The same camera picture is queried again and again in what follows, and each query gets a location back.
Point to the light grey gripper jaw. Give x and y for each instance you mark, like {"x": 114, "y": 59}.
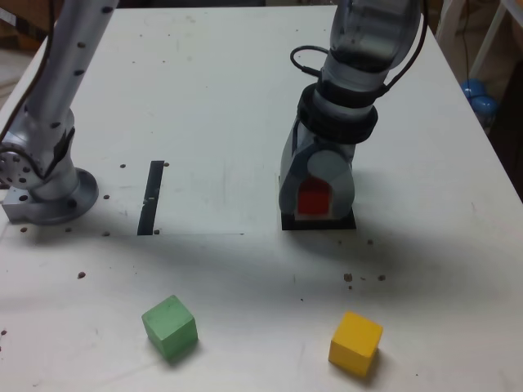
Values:
{"x": 333, "y": 167}

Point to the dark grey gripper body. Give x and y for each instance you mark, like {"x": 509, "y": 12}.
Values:
{"x": 327, "y": 143}

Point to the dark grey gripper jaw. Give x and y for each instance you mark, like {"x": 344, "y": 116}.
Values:
{"x": 288, "y": 179}

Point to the red cube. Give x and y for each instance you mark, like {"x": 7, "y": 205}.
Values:
{"x": 314, "y": 198}

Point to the yellow cube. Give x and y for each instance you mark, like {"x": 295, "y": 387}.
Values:
{"x": 353, "y": 345}

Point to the green cube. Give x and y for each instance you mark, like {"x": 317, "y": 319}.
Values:
{"x": 169, "y": 326}

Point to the black tape square outline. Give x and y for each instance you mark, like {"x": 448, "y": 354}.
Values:
{"x": 318, "y": 225}

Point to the black tape strip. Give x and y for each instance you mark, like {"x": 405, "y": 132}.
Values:
{"x": 150, "y": 196}

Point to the blue round object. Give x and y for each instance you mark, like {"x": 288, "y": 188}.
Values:
{"x": 478, "y": 96}

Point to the white frame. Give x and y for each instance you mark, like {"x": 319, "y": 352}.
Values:
{"x": 488, "y": 36}

